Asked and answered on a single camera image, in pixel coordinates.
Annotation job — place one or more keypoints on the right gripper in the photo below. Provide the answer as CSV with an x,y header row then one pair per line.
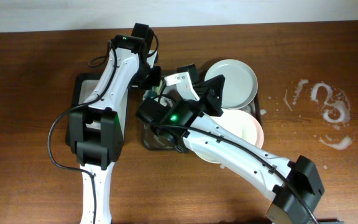
x,y
212,96

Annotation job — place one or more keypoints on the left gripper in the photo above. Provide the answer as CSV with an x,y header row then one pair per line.
x,y
153,74

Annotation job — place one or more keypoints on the green and yellow sponge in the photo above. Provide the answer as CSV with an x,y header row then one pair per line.
x,y
149,94

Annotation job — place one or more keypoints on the pale grey plate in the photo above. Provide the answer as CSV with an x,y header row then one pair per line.
x,y
240,86

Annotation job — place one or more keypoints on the pale pink plate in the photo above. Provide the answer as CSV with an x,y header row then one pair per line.
x,y
240,124

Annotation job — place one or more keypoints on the cream white plate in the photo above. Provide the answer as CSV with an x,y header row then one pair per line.
x,y
168,92

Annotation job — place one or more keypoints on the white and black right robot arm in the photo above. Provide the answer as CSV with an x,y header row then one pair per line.
x,y
294,188

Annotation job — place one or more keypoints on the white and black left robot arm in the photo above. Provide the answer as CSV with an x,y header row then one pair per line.
x,y
98,151

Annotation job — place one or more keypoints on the large black soapy tray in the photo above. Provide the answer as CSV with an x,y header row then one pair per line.
x,y
151,141

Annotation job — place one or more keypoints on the small black soapy tray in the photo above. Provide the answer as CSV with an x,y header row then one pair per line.
x,y
85,84

